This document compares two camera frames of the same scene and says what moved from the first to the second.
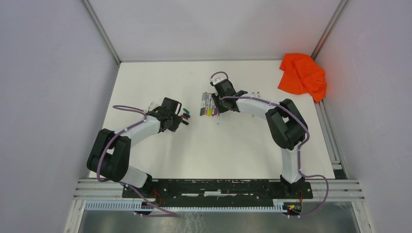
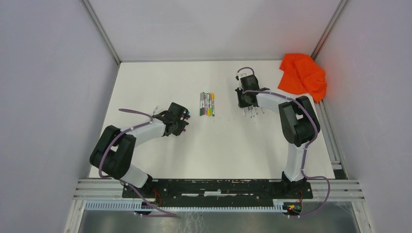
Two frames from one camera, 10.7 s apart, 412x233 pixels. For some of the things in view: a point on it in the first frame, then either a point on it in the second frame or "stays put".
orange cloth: x=302 y=75 stays put
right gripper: x=215 y=97 to x=242 y=104
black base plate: x=216 y=190 stays put
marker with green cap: x=202 y=104 stays put
